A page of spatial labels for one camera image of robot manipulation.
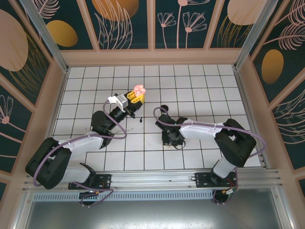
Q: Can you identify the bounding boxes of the pink earbud charging case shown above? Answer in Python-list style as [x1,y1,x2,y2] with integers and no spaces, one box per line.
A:
[133,84,146,96]

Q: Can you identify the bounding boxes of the grey metal sheet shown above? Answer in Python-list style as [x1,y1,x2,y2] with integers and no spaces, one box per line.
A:
[23,200,286,229]

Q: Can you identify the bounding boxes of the small green circuit board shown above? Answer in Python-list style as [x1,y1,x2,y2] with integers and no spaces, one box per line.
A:
[221,187,239,200]

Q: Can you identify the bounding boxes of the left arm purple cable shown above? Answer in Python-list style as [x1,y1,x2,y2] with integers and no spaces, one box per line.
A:
[33,100,127,208]

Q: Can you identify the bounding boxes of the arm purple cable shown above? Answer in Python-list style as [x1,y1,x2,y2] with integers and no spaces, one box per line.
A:
[33,100,127,208]
[153,106,267,206]

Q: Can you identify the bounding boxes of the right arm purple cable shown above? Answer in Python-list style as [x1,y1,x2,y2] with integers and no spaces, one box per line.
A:
[153,106,267,206]

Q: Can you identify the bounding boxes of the aluminium mounting rail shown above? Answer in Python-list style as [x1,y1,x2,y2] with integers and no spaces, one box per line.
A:
[22,169,283,191]

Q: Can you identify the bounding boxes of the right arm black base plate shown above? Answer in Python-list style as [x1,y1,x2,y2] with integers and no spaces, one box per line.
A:
[194,171,239,188]

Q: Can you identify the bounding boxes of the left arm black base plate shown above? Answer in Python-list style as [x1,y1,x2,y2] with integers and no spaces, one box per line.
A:
[68,173,112,191]

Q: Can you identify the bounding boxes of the slotted grey cable duct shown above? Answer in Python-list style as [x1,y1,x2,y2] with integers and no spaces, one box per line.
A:
[32,190,215,202]

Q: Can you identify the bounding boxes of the aluminium frame post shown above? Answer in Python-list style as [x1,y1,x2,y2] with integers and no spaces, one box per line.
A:
[233,0,284,71]
[20,0,70,73]

